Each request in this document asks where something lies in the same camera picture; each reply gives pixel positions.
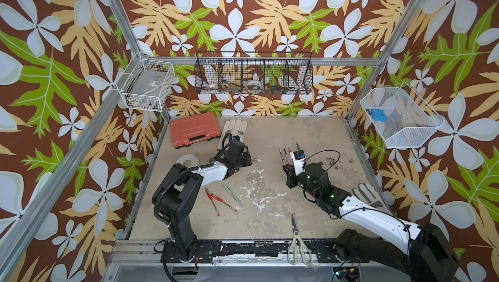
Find black wire basket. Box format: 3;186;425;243
194;51;314;95

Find brown white marker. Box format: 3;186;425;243
279;148;287;166

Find white tape roll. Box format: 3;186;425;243
175;153;200;168

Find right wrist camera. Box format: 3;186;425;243
292;149;306;176

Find beige work glove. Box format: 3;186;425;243
219;119;248;145

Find red plastic tool case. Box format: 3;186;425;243
170;112;221;149

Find blue object in basket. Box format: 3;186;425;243
369;108;387;123

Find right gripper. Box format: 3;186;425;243
281;164;320;201

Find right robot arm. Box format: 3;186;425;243
283;163;459;281

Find pink pen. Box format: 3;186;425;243
283;148;293;166

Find white mesh basket right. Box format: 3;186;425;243
360;83;444;149

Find white wire basket left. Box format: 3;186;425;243
116;53;175;112

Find light green pen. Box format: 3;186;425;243
223;184;244;208

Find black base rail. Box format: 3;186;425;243
161;238;370;264

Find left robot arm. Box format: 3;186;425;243
152;140;252;261

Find white-handled scissors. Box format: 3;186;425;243
287;213;313;266

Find red pen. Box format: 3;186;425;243
205;188;220;217
288;148;294;164
211;193;238;213

